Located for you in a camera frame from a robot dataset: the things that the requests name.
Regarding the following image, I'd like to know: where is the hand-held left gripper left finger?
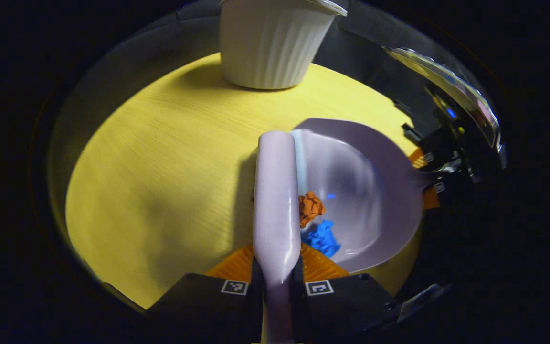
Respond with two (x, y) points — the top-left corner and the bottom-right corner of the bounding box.
(147, 243), (262, 344)

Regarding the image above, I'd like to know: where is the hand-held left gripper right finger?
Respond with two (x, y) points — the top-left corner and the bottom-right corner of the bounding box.
(290, 242), (401, 344)

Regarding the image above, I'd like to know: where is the pink dustpan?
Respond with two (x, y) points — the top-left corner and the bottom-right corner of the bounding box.
(292, 118), (440, 274)

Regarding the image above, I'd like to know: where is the blue paper trash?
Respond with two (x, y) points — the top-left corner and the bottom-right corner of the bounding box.
(301, 219), (341, 258)

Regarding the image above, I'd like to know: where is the small pink broom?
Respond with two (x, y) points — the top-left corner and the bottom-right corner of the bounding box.
(253, 130), (303, 344)

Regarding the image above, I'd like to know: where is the white ribbed garbage bin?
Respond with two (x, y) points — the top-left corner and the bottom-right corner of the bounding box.
(219, 0), (348, 90)

